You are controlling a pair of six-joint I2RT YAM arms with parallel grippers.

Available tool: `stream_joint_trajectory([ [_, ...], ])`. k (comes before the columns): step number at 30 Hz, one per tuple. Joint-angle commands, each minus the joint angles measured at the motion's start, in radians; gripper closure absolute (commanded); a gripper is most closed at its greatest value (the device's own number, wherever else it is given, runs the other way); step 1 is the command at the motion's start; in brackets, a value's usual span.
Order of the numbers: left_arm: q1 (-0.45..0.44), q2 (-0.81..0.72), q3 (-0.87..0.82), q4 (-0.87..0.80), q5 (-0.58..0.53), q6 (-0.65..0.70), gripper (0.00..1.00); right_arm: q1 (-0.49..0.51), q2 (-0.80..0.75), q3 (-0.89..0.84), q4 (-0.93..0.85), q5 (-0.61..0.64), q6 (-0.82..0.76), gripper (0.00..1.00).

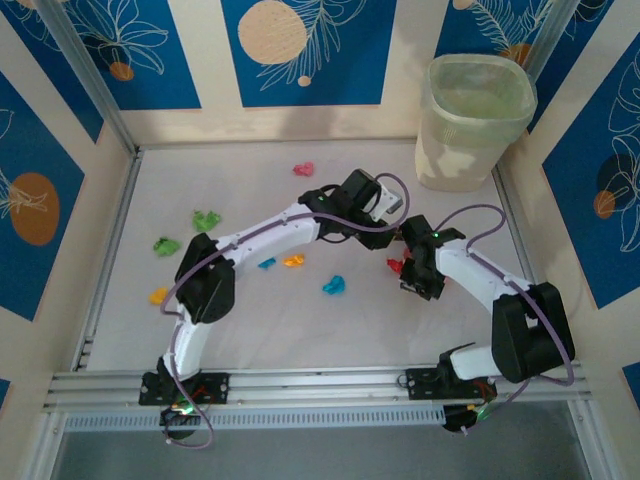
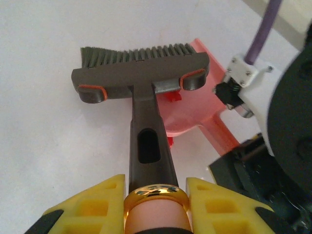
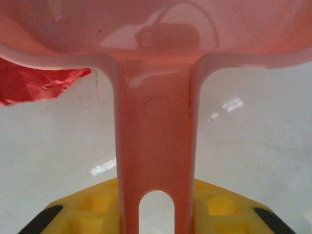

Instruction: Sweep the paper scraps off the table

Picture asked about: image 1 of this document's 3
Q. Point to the red paper scrap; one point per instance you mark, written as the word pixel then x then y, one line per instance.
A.
pixel 395 265

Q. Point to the pink paper scrap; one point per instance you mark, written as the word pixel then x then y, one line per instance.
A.
pixel 303 170

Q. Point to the blue paper scrap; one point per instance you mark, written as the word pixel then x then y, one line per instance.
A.
pixel 334 286
pixel 267 264

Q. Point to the orange paper scrap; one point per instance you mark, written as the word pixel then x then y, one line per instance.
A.
pixel 293 261

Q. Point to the green paper scrap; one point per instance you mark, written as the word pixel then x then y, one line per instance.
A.
pixel 206 221
pixel 166 246

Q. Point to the yellow paper scrap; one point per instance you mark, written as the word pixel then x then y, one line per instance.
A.
pixel 158 296

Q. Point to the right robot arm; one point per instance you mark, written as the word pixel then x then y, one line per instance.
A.
pixel 470 270

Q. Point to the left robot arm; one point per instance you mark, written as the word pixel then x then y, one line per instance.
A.
pixel 280 240

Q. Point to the beige waste bin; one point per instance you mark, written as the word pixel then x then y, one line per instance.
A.
pixel 450 165

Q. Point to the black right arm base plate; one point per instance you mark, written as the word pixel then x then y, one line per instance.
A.
pixel 425 384

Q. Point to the aluminium mounting rail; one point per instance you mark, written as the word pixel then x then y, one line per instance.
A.
pixel 310 387

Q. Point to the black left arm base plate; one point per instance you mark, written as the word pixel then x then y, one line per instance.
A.
pixel 215 387

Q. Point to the aluminium corner post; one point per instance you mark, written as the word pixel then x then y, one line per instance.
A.
pixel 547 37
pixel 85 75

